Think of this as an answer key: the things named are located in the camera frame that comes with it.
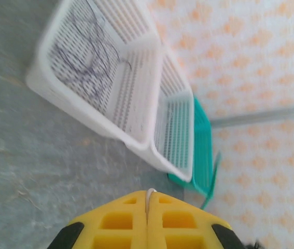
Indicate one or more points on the white perforated plastic basket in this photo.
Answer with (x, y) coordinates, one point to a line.
(84, 77)
(175, 129)

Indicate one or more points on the teal perforated plastic basket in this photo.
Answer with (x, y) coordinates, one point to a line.
(202, 155)

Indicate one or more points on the aluminium frame post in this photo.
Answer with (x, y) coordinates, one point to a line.
(266, 115)

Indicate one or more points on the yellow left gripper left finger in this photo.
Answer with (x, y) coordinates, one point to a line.
(115, 225)

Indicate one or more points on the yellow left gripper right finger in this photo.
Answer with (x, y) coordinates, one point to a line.
(185, 225)

